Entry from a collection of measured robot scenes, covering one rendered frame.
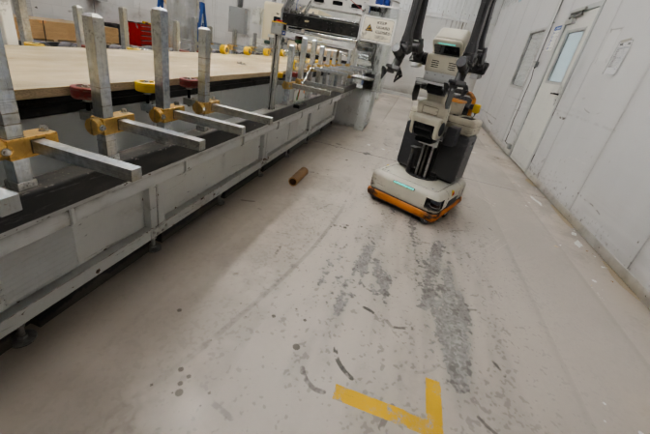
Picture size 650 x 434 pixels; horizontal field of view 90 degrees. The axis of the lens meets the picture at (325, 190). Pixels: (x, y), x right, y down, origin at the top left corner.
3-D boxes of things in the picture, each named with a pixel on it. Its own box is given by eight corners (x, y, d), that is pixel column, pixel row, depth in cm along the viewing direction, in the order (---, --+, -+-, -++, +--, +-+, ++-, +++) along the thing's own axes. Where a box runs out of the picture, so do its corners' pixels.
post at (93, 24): (119, 176, 107) (103, 14, 87) (110, 180, 104) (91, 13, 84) (110, 174, 108) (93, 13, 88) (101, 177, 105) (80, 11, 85)
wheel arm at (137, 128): (205, 151, 99) (206, 137, 97) (198, 154, 96) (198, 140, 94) (90, 120, 107) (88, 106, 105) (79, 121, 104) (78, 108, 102)
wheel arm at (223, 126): (245, 135, 122) (246, 125, 120) (241, 137, 119) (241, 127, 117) (147, 111, 129) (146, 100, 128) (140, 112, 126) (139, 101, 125)
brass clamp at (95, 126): (136, 129, 107) (135, 113, 105) (101, 137, 95) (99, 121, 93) (121, 125, 108) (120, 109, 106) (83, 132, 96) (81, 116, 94)
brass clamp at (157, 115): (186, 118, 130) (186, 105, 128) (162, 124, 118) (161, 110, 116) (172, 115, 131) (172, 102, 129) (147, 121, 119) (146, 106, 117)
